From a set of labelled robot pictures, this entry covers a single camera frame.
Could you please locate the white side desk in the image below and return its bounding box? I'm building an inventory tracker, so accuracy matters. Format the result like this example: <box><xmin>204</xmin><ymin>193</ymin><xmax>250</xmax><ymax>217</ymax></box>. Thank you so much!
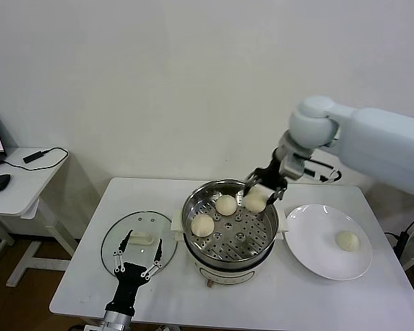
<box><xmin>0</xmin><ymin>147</ymin><xmax>79</xmax><ymax>289</ymax></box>

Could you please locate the white round plate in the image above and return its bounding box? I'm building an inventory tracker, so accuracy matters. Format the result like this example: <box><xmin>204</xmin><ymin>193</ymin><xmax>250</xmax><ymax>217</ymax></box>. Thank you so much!
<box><xmin>283</xmin><ymin>203</ymin><xmax>373</xmax><ymax>281</ymax></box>

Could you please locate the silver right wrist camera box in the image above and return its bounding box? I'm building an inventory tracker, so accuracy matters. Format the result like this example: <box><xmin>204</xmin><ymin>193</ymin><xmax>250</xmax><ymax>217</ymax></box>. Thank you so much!
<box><xmin>281</xmin><ymin>154</ymin><xmax>306</xmax><ymax>180</ymax></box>

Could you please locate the glass lid with white handle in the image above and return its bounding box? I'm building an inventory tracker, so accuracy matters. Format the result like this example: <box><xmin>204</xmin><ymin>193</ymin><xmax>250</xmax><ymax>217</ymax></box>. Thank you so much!
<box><xmin>101</xmin><ymin>210</ymin><xmax>178</xmax><ymax>279</ymax></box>

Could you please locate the black adapter cable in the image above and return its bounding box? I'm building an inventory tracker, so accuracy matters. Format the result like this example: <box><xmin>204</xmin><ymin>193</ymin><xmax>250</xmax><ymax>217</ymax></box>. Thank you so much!
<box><xmin>0</xmin><ymin>147</ymin><xmax>70</xmax><ymax>171</ymax></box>

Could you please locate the white steamed baozi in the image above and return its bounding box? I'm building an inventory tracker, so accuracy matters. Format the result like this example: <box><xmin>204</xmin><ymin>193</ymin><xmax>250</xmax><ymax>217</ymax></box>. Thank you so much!
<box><xmin>215</xmin><ymin>194</ymin><xmax>238</xmax><ymax>217</ymax></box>
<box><xmin>190</xmin><ymin>214</ymin><xmax>216</xmax><ymax>238</ymax></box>
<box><xmin>334</xmin><ymin>230</ymin><xmax>362</xmax><ymax>252</ymax></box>
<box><xmin>244</xmin><ymin>184</ymin><xmax>268</xmax><ymax>212</ymax></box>

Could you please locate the stainless steel steamer basket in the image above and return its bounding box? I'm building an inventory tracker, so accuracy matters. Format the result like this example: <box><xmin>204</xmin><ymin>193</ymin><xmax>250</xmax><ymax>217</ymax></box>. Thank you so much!
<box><xmin>181</xmin><ymin>179</ymin><xmax>279</xmax><ymax>268</ymax></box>

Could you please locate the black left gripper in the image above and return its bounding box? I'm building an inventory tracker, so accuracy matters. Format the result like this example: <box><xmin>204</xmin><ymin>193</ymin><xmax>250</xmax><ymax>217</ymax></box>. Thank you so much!
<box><xmin>104</xmin><ymin>230</ymin><xmax>164</xmax><ymax>317</ymax></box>

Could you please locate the black rectangular adapter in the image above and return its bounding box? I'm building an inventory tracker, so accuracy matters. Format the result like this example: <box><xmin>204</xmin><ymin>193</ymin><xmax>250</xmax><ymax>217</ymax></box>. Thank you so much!
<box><xmin>23</xmin><ymin>150</ymin><xmax>44</xmax><ymax>164</ymax></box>

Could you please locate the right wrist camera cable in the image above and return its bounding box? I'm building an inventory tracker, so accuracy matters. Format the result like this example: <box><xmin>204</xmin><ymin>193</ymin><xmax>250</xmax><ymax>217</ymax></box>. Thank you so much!
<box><xmin>302</xmin><ymin>154</ymin><xmax>343</xmax><ymax>184</ymax></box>

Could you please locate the white metal frame stand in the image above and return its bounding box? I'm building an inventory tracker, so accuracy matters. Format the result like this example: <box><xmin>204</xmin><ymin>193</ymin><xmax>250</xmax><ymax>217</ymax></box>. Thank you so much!
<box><xmin>398</xmin><ymin>194</ymin><xmax>414</xmax><ymax>277</ymax></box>

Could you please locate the steel steamer pot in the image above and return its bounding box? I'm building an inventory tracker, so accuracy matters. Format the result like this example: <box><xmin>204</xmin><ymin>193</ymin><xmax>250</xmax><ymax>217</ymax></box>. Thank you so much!
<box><xmin>170</xmin><ymin>208</ymin><xmax>286</xmax><ymax>288</ymax></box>

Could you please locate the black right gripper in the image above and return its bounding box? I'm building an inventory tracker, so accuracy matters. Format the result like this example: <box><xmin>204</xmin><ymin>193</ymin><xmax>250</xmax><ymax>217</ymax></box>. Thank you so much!
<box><xmin>241</xmin><ymin>159</ymin><xmax>288</xmax><ymax>207</ymax></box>

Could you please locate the black power strip cable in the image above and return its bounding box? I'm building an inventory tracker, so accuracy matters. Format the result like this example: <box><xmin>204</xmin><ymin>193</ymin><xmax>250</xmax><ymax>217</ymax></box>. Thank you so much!
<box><xmin>384</xmin><ymin>205</ymin><xmax>414</xmax><ymax>242</ymax></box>

